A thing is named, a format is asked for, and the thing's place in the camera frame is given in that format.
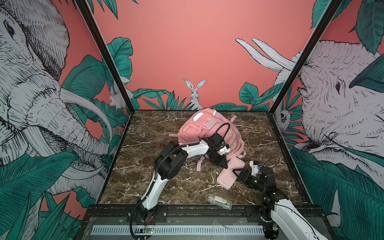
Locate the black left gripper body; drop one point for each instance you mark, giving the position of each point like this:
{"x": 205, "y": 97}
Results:
{"x": 216, "y": 158}

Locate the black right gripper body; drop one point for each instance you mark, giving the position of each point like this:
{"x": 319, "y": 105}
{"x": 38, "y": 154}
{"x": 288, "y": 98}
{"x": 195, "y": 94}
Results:
{"x": 253, "y": 182}

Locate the pink student backpack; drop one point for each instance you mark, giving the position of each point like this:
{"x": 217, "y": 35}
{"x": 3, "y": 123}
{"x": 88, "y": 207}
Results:
{"x": 205, "y": 123}

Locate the pink pencil case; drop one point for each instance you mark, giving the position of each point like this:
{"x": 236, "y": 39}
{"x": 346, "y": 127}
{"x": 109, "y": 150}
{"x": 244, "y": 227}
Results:
{"x": 227, "y": 178}

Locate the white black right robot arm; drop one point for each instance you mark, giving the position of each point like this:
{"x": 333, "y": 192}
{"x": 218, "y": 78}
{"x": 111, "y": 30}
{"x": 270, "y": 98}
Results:
{"x": 277, "y": 209}

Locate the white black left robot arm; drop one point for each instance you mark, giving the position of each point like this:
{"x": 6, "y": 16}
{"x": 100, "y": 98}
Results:
{"x": 171, "y": 160}

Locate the clear plastic eraser box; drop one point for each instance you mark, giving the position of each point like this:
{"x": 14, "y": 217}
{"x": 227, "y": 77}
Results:
{"x": 219, "y": 201}

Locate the white perforated vent strip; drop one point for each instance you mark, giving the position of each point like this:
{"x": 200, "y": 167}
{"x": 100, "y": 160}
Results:
{"x": 175, "y": 230}

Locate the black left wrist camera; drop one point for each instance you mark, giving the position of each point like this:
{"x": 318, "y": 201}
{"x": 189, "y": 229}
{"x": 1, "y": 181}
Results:
{"x": 217, "y": 144}

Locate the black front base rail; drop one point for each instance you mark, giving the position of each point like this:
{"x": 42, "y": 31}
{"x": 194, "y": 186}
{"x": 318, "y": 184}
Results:
{"x": 165, "y": 212}

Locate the black right corner frame post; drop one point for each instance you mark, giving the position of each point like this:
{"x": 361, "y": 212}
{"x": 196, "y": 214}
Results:
{"x": 324, "y": 21}

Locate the black corner frame post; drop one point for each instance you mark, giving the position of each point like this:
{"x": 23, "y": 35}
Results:
{"x": 102, "y": 46}
{"x": 324, "y": 21}

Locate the black left corner frame post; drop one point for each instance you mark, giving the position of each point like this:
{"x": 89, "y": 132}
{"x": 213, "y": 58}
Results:
{"x": 102, "y": 46}

